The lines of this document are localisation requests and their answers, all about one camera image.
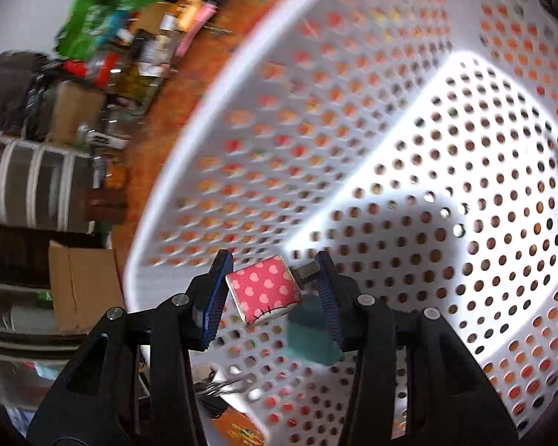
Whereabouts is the white perforated plastic basket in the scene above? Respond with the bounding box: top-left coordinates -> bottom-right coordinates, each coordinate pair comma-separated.
125,0 -> 558,446

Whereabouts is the pink heart-print charger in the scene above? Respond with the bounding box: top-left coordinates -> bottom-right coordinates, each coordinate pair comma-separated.
225,255 -> 321,328

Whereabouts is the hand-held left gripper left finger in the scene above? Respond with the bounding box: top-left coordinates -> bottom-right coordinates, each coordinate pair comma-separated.
25,248 -> 235,446

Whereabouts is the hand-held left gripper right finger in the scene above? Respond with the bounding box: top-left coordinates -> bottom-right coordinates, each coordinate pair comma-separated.
314,251 -> 524,446

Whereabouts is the teal block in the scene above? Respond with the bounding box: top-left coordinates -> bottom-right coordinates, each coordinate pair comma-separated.
286,301 -> 341,366

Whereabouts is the cardboard box with tray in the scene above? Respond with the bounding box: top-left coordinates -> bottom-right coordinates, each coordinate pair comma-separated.
46,81 -> 108,145

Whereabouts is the black bag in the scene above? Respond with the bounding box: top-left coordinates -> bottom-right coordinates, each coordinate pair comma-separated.
0,51 -> 52,135

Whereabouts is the green plastic bag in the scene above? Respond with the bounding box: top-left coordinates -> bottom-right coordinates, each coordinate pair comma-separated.
56,0 -> 163,56

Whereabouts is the jar of green olives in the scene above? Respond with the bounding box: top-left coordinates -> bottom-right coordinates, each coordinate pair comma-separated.
116,62 -> 166,112

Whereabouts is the clear plastic drawer unit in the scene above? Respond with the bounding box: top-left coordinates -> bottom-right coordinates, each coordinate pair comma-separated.
0,130 -> 98,233

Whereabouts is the orange-filled jar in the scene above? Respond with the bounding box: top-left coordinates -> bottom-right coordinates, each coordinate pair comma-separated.
105,165 -> 128,191

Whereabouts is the large open cardboard box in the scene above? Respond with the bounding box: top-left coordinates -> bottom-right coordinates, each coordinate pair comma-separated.
49,240 -> 126,335

